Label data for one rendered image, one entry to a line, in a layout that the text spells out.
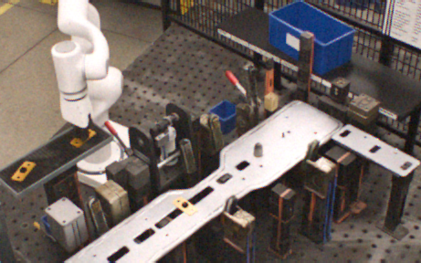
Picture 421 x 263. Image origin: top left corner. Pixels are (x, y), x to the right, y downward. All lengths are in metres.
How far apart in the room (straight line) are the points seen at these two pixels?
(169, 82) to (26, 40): 2.02
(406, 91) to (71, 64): 1.24
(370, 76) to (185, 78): 0.92
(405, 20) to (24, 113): 2.49
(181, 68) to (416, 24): 1.17
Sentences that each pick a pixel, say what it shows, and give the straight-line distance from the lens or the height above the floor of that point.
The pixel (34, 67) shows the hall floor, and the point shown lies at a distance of 4.79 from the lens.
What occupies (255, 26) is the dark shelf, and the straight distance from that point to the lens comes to 2.99.
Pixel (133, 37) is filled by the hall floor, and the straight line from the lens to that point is 4.93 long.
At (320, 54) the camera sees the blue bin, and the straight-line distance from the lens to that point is 2.68.
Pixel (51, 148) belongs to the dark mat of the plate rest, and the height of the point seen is 1.16.
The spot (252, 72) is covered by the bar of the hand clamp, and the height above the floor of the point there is 1.21.
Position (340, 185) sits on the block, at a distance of 2.48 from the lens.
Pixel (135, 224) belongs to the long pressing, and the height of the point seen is 1.00.
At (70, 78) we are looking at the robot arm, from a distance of 2.08.
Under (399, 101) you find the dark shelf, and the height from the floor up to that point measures 1.03.
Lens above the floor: 2.59
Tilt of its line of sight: 42 degrees down
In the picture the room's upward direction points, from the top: 6 degrees counter-clockwise
